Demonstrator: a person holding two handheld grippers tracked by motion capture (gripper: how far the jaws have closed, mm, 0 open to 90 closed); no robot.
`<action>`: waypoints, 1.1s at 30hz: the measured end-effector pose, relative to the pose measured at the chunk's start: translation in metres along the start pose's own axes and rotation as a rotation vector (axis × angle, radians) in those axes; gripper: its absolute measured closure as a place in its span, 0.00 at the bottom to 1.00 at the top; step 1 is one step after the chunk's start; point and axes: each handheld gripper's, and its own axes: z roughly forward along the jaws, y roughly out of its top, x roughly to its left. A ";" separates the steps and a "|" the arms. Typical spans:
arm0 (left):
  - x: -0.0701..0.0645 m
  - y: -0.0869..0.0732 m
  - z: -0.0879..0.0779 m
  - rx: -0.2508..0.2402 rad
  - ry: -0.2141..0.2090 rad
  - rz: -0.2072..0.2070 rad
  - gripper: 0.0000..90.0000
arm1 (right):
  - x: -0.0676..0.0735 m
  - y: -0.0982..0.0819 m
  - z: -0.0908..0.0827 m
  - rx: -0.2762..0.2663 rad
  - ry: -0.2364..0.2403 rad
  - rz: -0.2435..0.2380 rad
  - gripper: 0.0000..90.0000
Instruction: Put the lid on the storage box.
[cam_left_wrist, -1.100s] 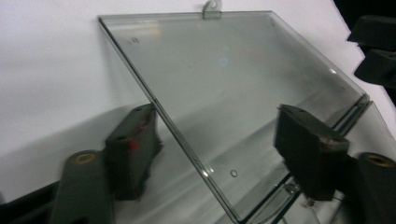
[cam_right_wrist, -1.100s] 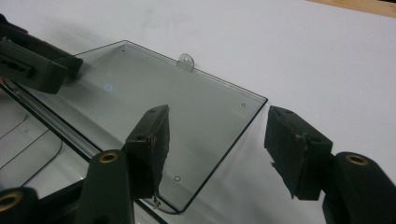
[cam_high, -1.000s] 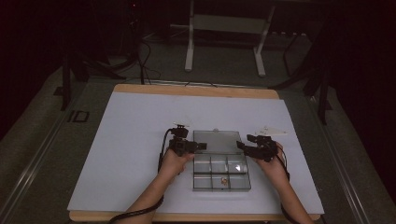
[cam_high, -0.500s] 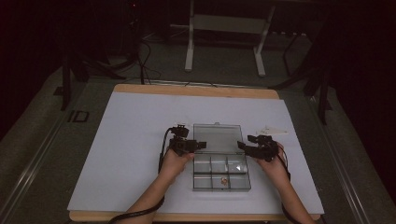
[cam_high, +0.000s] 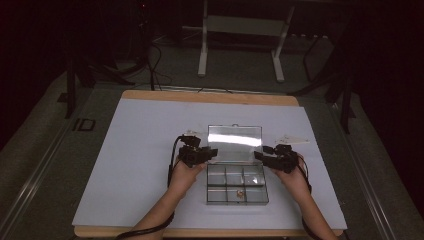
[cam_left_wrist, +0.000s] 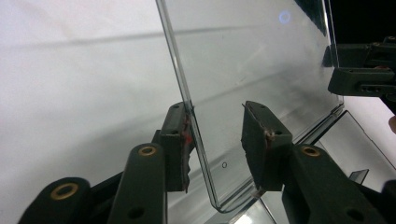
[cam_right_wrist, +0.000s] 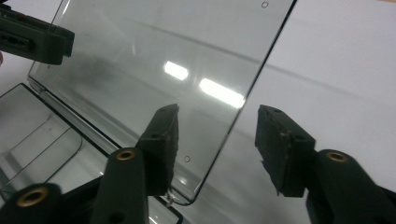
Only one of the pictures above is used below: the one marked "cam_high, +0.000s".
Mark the black floor stand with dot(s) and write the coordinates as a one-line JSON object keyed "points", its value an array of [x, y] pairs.
{"points": [[70, 83], [345, 100]]}

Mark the metal floor rail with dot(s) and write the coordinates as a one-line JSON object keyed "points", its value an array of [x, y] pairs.
{"points": [[36, 170], [363, 173]]}

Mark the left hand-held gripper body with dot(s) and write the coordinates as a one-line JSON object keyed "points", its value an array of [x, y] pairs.
{"points": [[190, 155]]}

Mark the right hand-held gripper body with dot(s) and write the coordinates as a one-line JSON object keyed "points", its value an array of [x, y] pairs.
{"points": [[286, 160]]}

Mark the small golden item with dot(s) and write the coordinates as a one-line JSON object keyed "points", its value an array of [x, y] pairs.
{"points": [[239, 193]]}

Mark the person's right hand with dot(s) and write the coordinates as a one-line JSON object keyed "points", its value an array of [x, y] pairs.
{"points": [[295, 181]]}

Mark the dark tilted panel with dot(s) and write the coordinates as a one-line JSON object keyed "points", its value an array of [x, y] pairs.
{"points": [[318, 58]]}

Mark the person's left hand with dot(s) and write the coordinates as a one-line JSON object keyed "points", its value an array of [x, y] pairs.
{"points": [[183, 180]]}

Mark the black tripod pole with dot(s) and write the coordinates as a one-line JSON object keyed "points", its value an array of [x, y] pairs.
{"points": [[148, 50]]}

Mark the black floor bracket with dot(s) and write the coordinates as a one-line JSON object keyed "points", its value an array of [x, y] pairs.
{"points": [[84, 124]]}

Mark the white metal stand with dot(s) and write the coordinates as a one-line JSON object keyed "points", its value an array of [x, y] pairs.
{"points": [[243, 25]]}

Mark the clear plastic compartment box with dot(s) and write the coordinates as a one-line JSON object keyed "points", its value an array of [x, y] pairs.
{"points": [[235, 166]]}

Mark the wooden table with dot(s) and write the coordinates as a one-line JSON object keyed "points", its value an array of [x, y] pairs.
{"points": [[210, 98]]}

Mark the white table mat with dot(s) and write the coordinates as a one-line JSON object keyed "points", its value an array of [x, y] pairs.
{"points": [[140, 160]]}

